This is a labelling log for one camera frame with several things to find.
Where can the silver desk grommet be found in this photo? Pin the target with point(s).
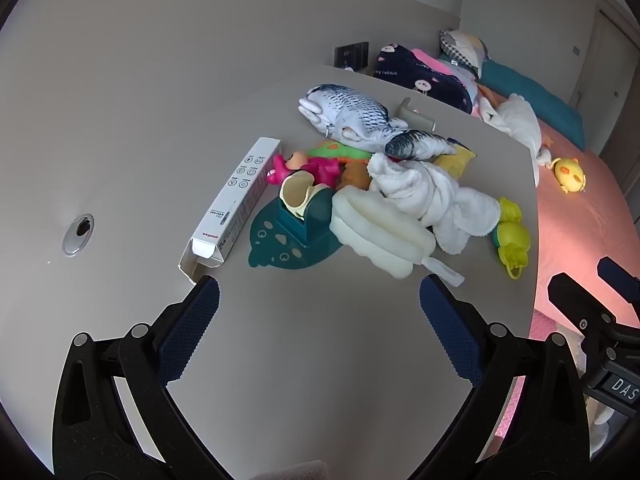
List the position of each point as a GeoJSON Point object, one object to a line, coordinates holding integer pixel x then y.
{"type": "Point", "coordinates": [77, 234]}

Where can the pink bed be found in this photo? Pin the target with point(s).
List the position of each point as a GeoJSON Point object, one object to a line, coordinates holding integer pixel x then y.
{"type": "Point", "coordinates": [575, 230]}

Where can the navy printed blanket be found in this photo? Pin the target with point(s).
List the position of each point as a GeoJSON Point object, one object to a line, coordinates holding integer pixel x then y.
{"type": "Point", "coordinates": [425, 80]}

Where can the checkered patchwork pillow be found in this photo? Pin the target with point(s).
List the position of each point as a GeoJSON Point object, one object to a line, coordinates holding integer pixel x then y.
{"type": "Point", "coordinates": [460, 45]}

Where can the grey corner guard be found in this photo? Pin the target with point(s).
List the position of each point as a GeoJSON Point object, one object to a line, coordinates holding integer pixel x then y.
{"type": "Point", "coordinates": [417, 120]}

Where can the teal dinosaur shaped mat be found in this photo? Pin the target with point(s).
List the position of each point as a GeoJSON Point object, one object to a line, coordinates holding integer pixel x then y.
{"type": "Point", "coordinates": [280, 260]}

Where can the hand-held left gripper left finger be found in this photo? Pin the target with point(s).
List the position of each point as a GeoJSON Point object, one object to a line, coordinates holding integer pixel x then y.
{"type": "Point", "coordinates": [192, 330]}

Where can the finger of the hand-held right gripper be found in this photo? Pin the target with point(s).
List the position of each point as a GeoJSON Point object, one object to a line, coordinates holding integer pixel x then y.
{"type": "Point", "coordinates": [575, 300]}
{"type": "Point", "coordinates": [617, 272]}

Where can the cream foam pad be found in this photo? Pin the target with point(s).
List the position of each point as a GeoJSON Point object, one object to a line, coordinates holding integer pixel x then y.
{"type": "Point", "coordinates": [370, 225]}

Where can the pink doll toy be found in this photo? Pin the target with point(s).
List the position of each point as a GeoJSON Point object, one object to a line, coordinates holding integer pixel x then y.
{"type": "Point", "coordinates": [315, 170]}

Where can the white fluffy towel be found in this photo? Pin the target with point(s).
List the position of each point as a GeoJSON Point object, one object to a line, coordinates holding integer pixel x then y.
{"type": "Point", "coordinates": [440, 195]}

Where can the yellow green plastic toy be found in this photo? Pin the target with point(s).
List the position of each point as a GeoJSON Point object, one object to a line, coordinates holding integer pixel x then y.
{"type": "Point", "coordinates": [512, 235]}

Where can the white goose plush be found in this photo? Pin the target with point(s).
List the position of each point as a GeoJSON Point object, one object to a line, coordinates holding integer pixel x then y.
{"type": "Point", "coordinates": [517, 120]}

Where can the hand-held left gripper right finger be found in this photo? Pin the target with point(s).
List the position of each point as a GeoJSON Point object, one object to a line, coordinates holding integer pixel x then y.
{"type": "Point", "coordinates": [450, 330]}

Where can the grey fish plush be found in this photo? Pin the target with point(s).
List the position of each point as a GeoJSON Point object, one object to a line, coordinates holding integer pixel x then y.
{"type": "Point", "coordinates": [350, 110]}

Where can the long white cardboard box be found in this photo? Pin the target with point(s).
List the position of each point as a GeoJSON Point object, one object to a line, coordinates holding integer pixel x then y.
{"type": "Point", "coordinates": [240, 195]}

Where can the black wall socket panel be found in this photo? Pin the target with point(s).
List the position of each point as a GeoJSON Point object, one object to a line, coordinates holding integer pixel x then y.
{"type": "Point", "coordinates": [350, 55]}

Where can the pink fleece blanket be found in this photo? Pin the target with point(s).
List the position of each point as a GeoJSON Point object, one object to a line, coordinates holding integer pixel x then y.
{"type": "Point", "coordinates": [440, 64]}

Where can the cream plastic cup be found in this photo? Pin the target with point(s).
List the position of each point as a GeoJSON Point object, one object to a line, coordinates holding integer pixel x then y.
{"type": "Point", "coordinates": [297, 190]}

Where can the yellow chick plush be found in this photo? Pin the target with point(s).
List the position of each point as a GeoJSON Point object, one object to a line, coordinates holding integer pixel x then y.
{"type": "Point", "coordinates": [570, 172]}

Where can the teal plastic holder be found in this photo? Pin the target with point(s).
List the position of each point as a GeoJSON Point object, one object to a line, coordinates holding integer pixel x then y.
{"type": "Point", "coordinates": [315, 220]}

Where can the white door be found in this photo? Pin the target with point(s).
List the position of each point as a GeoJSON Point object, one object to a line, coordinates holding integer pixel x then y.
{"type": "Point", "coordinates": [615, 60]}

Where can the teal long pillow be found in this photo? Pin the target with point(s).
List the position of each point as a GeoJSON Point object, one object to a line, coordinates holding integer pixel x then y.
{"type": "Point", "coordinates": [535, 95]}

